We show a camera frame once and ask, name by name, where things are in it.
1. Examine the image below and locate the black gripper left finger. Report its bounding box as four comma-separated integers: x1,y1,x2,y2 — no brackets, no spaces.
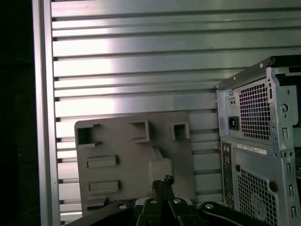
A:
62,180,165,226

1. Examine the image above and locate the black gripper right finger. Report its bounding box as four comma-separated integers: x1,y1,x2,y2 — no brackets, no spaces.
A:
162,175,268,226

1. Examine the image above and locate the grey parts rack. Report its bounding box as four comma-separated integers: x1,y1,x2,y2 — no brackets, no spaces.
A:
74,112,197,226

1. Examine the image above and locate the black PC case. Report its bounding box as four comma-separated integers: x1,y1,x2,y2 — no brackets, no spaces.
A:
215,56,301,226

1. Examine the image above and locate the grey power supply unit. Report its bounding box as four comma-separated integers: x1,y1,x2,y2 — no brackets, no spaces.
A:
224,81,277,142

